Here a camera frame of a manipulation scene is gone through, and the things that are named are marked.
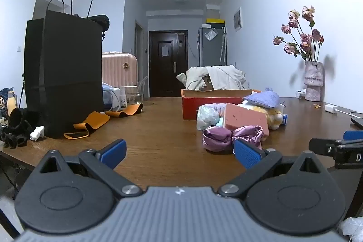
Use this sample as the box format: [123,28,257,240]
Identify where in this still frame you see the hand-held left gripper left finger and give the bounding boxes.
[34,139,142,198]

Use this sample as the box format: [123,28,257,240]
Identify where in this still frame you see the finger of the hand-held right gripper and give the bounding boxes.
[309,138,341,157]
[335,130,363,144]

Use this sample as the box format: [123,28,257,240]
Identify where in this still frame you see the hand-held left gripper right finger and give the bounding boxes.
[218,139,328,198]

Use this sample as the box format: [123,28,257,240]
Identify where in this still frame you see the purple satin scrunchie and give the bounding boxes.
[202,125,264,152]

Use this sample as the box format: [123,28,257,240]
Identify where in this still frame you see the pink sponge block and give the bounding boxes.
[223,103,270,136]

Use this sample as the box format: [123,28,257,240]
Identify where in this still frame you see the yellow and white plush toy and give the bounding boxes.
[250,106,284,130]

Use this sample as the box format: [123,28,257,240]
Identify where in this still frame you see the purple fluffy headband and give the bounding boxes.
[211,103,241,115]

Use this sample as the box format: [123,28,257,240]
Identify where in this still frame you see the pale fluffy cloth bundle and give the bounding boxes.
[196,105,221,130]

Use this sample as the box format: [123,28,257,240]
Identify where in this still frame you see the purple fabric pillow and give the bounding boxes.
[243,87,280,109]

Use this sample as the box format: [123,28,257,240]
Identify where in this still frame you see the red cardboard box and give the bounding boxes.
[181,88,263,120]

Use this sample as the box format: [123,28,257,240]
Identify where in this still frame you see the white spray bottle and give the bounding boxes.
[120,86,128,110]

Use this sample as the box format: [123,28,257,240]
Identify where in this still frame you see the white and blue package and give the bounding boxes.
[102,83,122,112]

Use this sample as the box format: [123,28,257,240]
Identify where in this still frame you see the clear glass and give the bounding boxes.
[126,86,142,103]

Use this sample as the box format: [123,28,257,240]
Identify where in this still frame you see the pink textured vase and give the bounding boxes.
[304,61,324,102]

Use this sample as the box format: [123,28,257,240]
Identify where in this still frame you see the white plastic bag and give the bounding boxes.
[339,216,363,242]

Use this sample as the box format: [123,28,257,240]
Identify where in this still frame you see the small white plastic piece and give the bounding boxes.
[30,126,45,141]

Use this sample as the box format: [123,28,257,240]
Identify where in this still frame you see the pink suitcase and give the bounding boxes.
[101,52,138,88]

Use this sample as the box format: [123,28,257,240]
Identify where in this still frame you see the beige clothes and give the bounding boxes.
[176,65,247,91]

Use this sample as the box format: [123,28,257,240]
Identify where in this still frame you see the black paper bag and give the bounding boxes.
[24,0,105,138]

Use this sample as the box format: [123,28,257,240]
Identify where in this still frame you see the dark wooden door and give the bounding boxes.
[149,30,188,98]

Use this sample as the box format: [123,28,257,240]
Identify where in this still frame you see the grey interior door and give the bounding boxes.
[135,20,144,101]

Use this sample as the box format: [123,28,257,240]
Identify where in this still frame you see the black plastic parts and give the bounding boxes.
[0,107,40,149]

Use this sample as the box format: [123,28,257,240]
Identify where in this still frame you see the grey refrigerator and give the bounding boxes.
[198,27,227,67]

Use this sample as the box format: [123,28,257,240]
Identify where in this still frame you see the dried pink roses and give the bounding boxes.
[273,6,324,62]

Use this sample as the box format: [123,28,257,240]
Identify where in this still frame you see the black stand pole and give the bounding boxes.
[18,73,27,109]

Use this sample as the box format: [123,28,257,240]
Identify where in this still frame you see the cream bottle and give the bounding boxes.
[7,91,17,118]

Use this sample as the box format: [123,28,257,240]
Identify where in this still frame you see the white folded umbrella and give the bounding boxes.
[220,27,228,62]

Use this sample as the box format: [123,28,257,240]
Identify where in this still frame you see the blue fabric bag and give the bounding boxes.
[0,87,15,118]

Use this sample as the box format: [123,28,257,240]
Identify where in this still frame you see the dark cloth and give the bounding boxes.
[73,14,110,33]

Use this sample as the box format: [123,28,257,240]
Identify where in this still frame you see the white charger cable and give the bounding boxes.
[336,109,363,119]

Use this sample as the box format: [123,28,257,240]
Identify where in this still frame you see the orange strap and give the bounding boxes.
[105,103,144,118]
[64,111,110,140]

